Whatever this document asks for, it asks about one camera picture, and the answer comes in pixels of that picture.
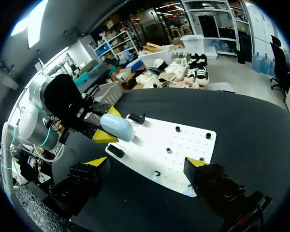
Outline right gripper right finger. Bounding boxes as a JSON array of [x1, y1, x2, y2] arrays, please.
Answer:
[[183, 157, 247, 218]]

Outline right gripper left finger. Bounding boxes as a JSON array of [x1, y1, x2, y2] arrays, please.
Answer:
[[42, 156, 110, 220]]

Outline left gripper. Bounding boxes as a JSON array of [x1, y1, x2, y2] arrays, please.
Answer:
[[43, 73, 123, 145]]

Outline pale blue earbud case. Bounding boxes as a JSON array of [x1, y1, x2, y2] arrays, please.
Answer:
[[100, 113, 136, 142]]

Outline white plate with black stands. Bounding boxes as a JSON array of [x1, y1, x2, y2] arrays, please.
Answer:
[[104, 113, 218, 198]]

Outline grey slotted basket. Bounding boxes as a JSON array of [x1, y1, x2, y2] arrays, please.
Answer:
[[85, 81, 125, 105]]

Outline white cable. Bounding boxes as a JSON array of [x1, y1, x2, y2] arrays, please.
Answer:
[[13, 138, 65, 166]]

